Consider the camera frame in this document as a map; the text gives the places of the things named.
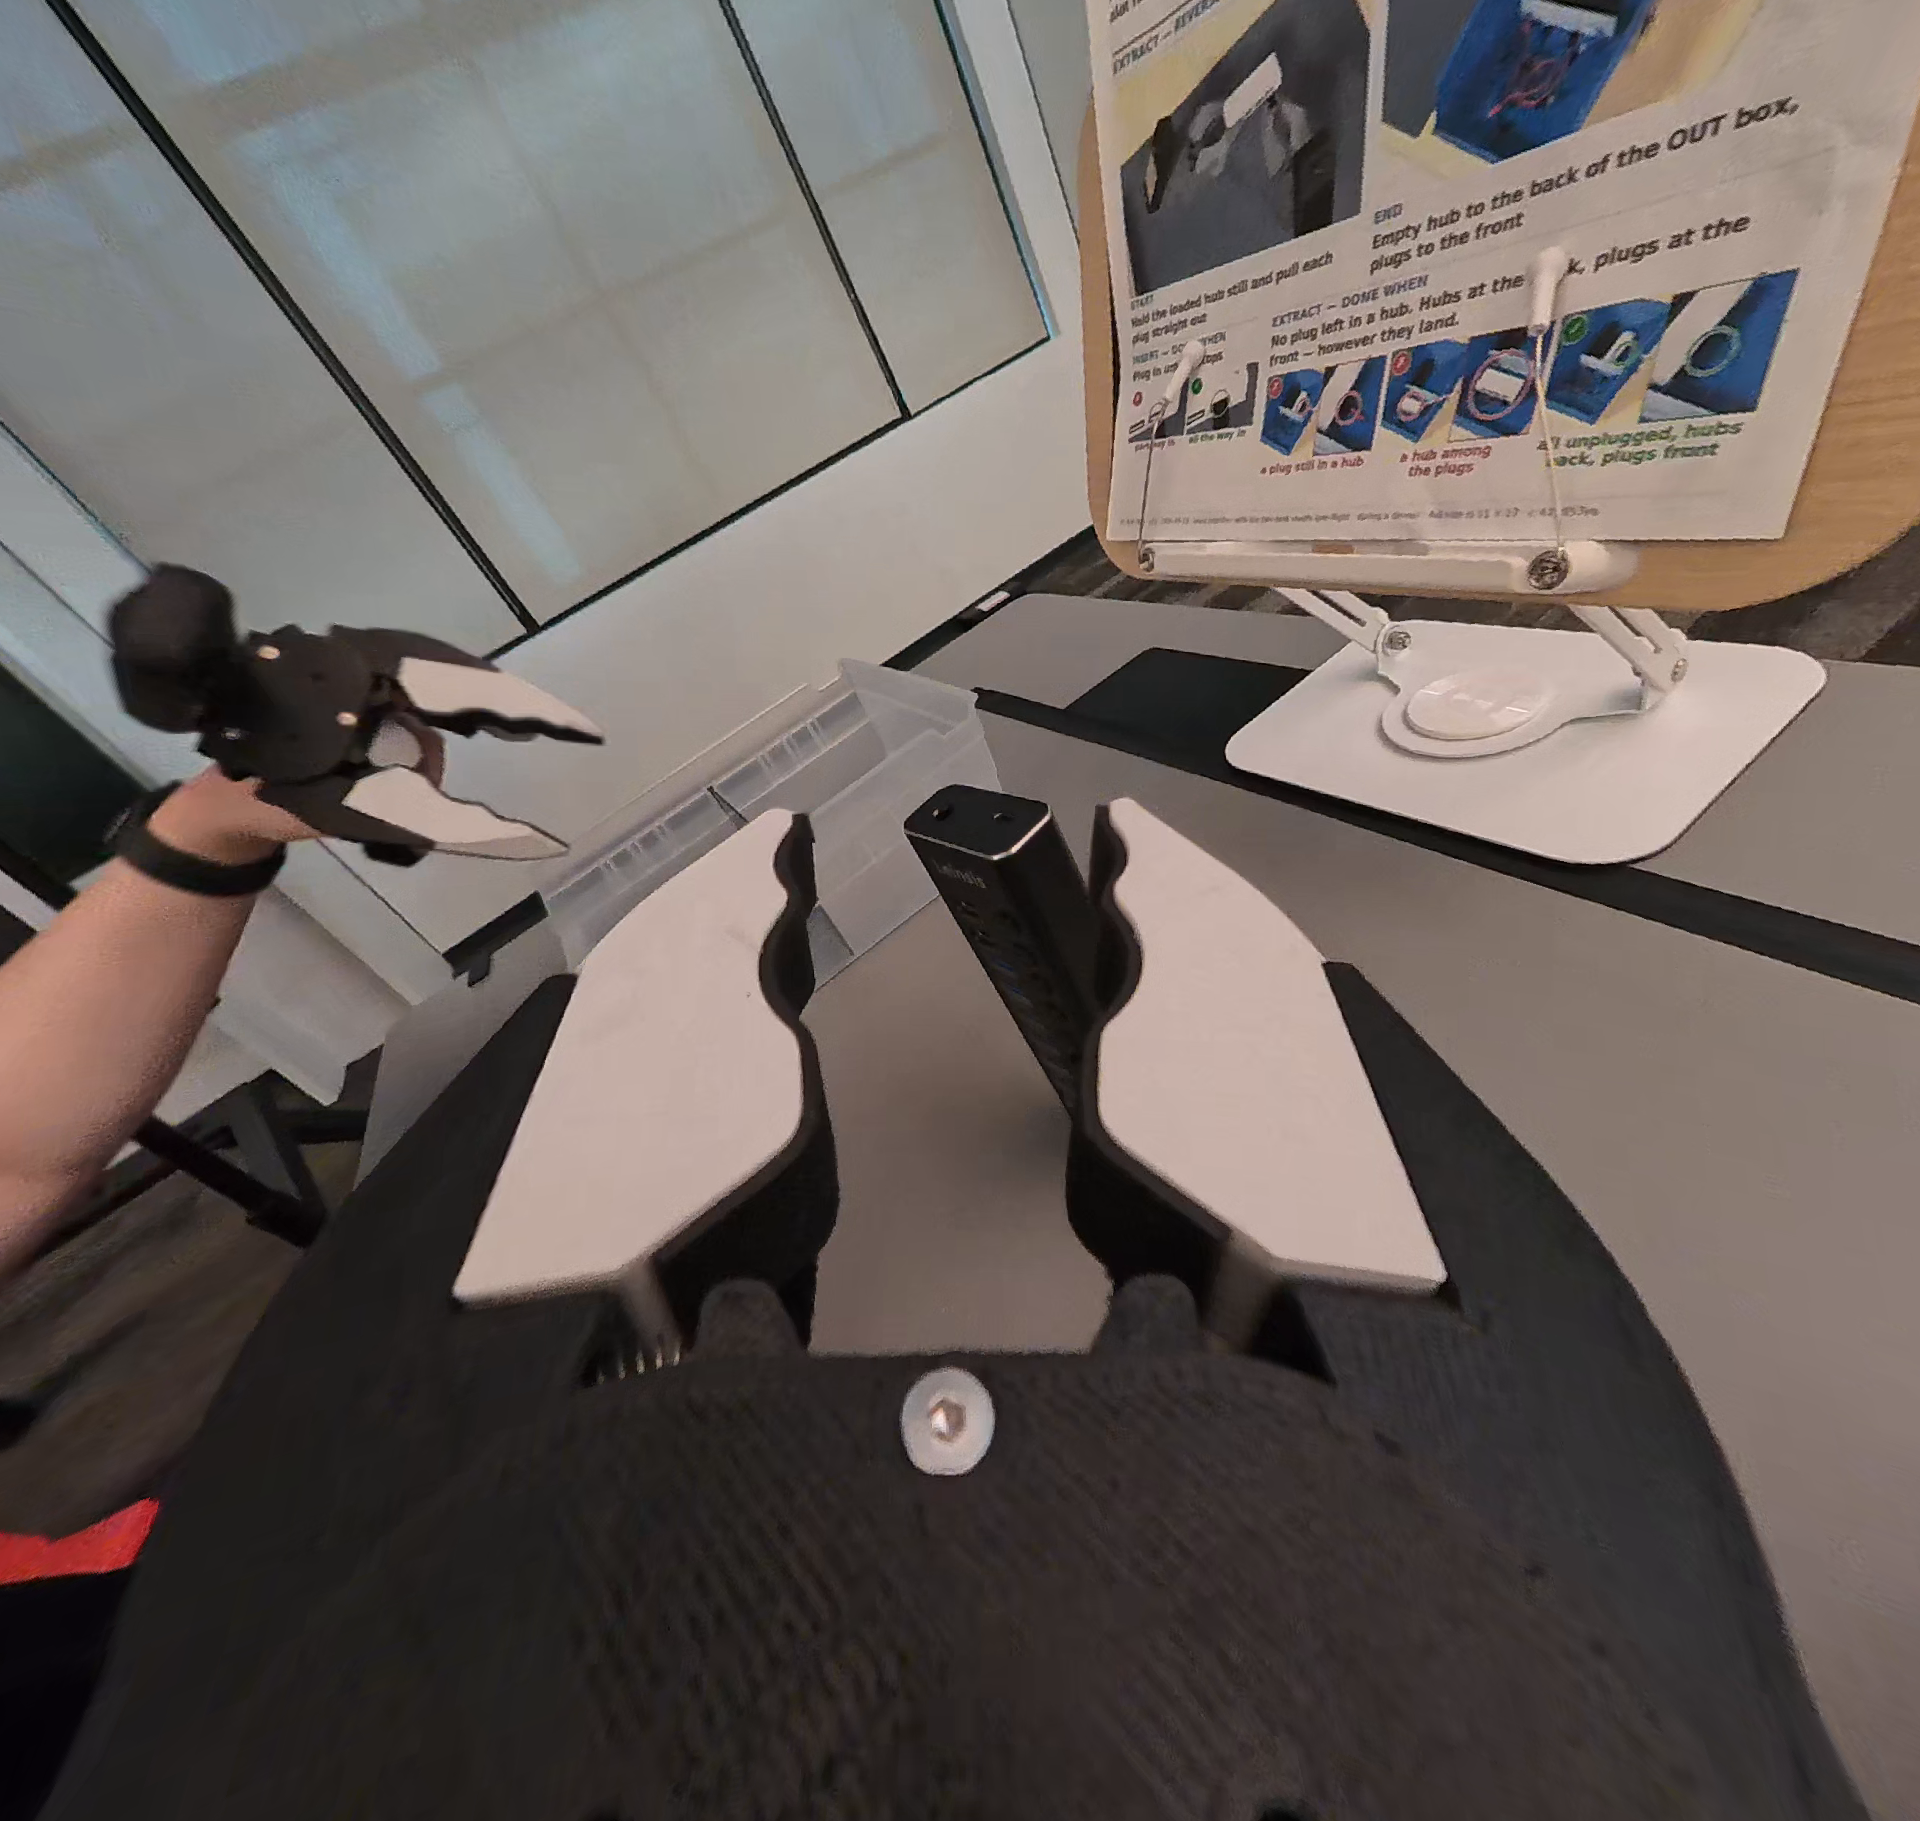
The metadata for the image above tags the black usb hub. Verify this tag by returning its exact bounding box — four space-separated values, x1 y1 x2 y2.
901 786 1097 1125

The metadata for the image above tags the black table leg frame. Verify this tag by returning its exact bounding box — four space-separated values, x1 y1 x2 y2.
90 1071 378 1252

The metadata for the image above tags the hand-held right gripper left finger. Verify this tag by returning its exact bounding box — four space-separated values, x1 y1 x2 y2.
451 808 834 1312

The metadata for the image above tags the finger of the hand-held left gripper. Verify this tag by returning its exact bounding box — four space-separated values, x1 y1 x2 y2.
396 650 610 746
336 762 571 867

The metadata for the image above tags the person's left hand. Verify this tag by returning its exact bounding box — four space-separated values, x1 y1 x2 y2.
175 769 330 851

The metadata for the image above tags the frosted glass partition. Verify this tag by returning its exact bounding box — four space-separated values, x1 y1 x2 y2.
0 0 1051 639

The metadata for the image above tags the red fabric strip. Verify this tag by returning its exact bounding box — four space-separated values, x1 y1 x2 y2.
0 1498 162 1591

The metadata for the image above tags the clear plastic storage box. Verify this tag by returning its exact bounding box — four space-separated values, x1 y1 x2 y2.
539 658 1004 987

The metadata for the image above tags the instruction poster board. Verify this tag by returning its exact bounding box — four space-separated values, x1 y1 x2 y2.
1075 0 1920 610

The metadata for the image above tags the person's left forearm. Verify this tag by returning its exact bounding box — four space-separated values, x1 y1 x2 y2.
0 838 288 1270

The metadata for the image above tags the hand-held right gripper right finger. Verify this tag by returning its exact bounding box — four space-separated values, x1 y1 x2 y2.
1064 798 1452 1298

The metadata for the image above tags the black wristband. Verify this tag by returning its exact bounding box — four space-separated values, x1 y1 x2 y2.
111 786 288 896

